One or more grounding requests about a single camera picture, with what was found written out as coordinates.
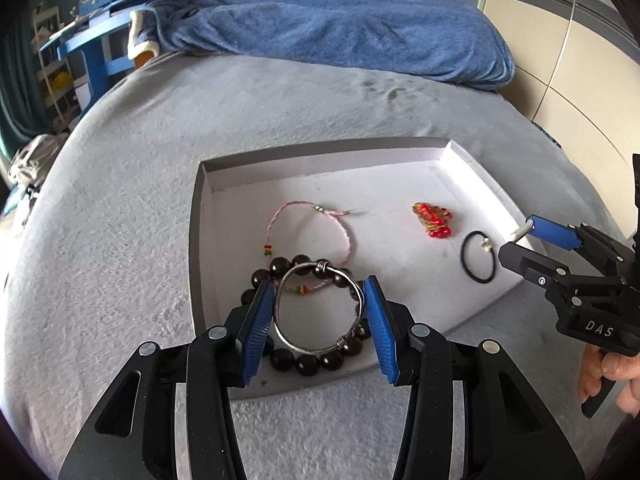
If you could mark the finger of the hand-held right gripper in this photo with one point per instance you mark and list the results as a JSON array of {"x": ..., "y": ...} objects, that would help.
[
  {"x": 552, "y": 230},
  {"x": 520, "y": 257}
]

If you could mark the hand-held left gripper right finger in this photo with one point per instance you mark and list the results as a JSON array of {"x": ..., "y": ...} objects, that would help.
[{"x": 377, "y": 330}]

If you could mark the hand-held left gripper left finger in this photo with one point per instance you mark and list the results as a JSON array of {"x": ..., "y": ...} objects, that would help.
[{"x": 257, "y": 330}]

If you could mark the grey cardboard box tray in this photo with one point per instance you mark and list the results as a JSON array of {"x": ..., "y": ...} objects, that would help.
[{"x": 400, "y": 280}]

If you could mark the silver bangle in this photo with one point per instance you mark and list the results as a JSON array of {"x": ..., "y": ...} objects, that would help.
[{"x": 323, "y": 267}]

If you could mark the red bead gold jewelry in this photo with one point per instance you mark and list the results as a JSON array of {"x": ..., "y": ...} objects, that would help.
[{"x": 432, "y": 217}]

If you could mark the person's right hand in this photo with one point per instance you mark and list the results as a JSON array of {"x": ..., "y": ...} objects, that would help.
[{"x": 625, "y": 367}]

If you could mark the beige wardrobe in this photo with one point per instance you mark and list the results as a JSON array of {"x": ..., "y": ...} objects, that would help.
[{"x": 560, "y": 35}]

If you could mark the grey bag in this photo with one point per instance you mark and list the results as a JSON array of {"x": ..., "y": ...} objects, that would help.
[{"x": 35, "y": 160}]

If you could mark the blue blanket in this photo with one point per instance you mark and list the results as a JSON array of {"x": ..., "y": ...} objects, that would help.
[{"x": 325, "y": 25}]

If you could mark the blue desk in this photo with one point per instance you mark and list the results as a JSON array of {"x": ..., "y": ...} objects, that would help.
[{"x": 95, "y": 65}]

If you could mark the yellow item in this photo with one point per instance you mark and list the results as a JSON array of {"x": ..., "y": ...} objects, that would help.
[{"x": 61, "y": 80}]

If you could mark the white shelf rack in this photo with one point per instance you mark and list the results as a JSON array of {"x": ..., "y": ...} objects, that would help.
[{"x": 47, "y": 60}]

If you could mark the blue curtain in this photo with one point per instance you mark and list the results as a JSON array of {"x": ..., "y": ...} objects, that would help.
[{"x": 12, "y": 85}]

